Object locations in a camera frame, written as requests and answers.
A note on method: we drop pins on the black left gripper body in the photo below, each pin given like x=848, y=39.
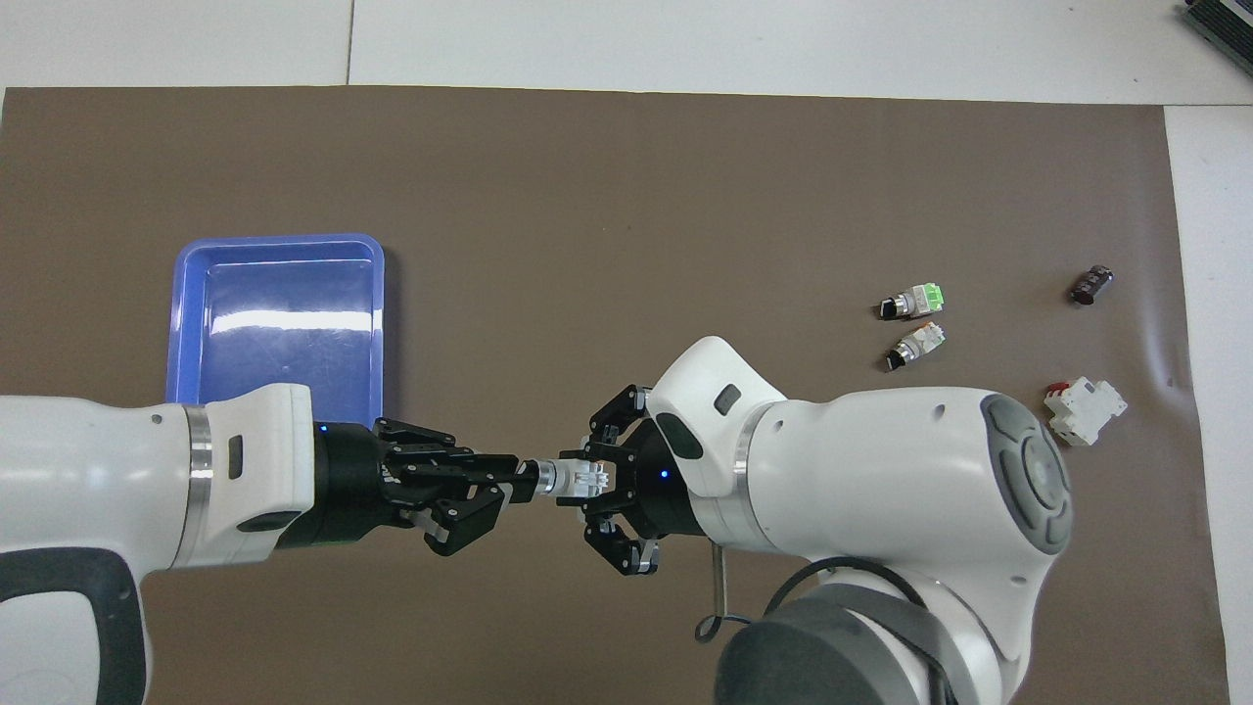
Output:
x=348, y=485

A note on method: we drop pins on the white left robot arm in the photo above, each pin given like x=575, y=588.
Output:
x=98, y=470

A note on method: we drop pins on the white green selector switch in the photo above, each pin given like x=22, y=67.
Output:
x=920, y=300

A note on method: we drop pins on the white circuit breaker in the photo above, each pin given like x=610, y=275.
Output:
x=1089, y=409

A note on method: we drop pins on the grey ribbed device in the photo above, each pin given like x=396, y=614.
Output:
x=1224, y=29

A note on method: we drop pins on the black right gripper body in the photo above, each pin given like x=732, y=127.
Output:
x=658, y=490

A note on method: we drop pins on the small black terminal block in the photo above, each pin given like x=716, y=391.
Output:
x=1091, y=285

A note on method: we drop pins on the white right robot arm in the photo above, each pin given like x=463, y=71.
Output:
x=881, y=470

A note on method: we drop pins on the blue plastic tray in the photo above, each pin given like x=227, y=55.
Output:
x=284, y=313

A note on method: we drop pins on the brown table mat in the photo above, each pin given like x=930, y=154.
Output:
x=685, y=196

